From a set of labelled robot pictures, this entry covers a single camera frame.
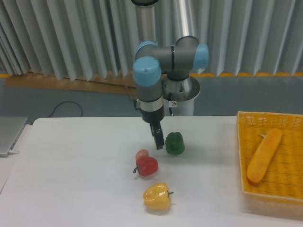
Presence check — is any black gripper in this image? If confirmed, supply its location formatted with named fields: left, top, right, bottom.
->
left=141, top=109, right=164, bottom=150

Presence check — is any red bell pepper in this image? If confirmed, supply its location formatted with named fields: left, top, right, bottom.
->
left=133, top=157, right=158, bottom=176

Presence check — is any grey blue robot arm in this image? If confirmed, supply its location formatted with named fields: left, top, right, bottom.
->
left=132, top=0, right=209, bottom=149

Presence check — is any yellow woven basket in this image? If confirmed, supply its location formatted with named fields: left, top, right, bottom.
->
left=237, top=111, right=303, bottom=220

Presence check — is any green bell pepper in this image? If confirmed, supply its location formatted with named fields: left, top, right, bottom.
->
left=165, top=132, right=185, bottom=155

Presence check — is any brown egg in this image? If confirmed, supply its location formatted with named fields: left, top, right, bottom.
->
left=135, top=149, right=149, bottom=160

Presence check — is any brown cardboard sheet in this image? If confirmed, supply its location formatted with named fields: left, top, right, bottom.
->
left=4, top=72, right=137, bottom=100

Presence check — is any yellow bell pepper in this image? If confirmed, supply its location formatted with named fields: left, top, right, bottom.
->
left=143, top=183, right=174, bottom=210

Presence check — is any orange bread loaf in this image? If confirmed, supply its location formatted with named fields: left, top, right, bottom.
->
left=246, top=128, right=282, bottom=184

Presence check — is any white pleated curtain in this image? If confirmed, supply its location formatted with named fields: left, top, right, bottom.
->
left=0, top=0, right=303, bottom=80

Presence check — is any silver laptop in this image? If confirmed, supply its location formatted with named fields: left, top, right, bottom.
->
left=0, top=116, right=28, bottom=157

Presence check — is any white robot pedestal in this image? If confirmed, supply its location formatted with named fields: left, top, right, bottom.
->
left=162, top=76, right=200, bottom=116

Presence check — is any black floor cable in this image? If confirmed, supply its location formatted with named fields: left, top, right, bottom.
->
left=46, top=101, right=83, bottom=118

